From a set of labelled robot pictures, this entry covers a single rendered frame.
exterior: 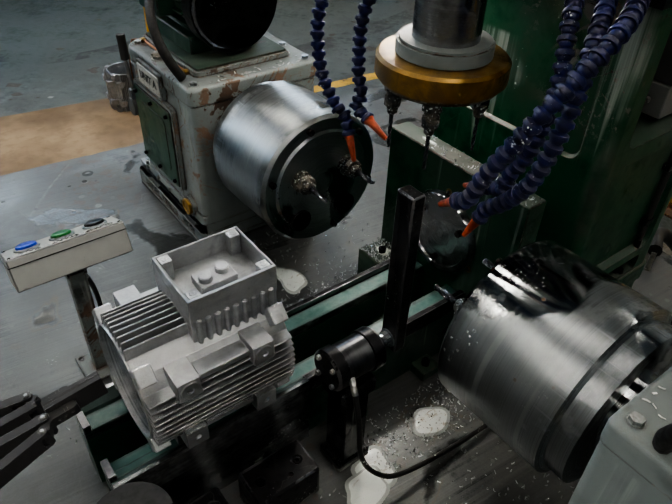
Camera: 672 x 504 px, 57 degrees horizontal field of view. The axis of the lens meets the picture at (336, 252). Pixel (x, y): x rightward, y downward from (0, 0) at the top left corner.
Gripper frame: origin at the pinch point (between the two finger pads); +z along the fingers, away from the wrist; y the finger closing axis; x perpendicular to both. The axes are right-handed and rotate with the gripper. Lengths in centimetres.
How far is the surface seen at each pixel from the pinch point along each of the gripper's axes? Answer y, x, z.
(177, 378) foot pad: -8.6, -3.5, 10.4
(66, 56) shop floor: 375, 116, 85
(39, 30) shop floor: 433, 116, 85
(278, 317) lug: -7.4, -2.2, 24.9
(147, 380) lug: -7.4, -4.5, 7.5
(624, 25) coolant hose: -24, -34, 59
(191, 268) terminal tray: 3.6, -6.3, 19.3
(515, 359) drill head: -31, -2, 42
